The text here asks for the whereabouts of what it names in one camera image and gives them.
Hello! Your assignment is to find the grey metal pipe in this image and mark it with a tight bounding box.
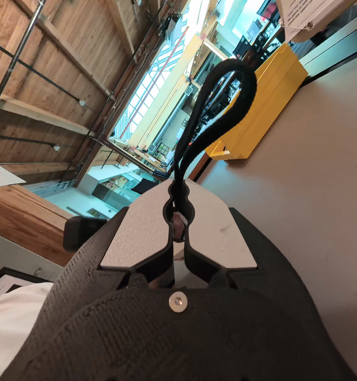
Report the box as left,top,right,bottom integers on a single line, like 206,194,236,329
0,0,46,108

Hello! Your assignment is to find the yellow plastic bin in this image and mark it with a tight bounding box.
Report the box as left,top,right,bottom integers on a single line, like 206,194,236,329
206,42,309,161

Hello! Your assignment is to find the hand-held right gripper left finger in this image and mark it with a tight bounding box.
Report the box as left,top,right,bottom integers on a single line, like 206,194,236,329
99,179,176,275

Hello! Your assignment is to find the black fabric strap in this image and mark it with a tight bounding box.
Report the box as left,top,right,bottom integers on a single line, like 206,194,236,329
167,58,258,224

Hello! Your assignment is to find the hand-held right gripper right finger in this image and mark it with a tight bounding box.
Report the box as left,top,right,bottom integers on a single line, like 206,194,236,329
183,179,259,279

